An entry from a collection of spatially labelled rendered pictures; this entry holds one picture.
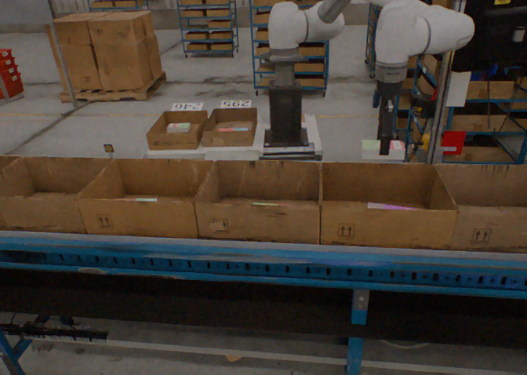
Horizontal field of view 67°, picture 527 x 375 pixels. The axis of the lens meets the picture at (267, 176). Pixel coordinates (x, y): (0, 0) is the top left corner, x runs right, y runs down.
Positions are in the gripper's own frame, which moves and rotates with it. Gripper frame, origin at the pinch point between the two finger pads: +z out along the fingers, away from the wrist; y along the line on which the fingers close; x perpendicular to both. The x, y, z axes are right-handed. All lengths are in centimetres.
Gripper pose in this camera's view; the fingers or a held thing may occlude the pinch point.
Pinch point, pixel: (383, 141)
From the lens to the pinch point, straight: 134.3
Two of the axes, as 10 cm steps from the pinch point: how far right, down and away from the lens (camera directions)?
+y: -1.2, 5.0, -8.6
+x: 9.9, 0.2, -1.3
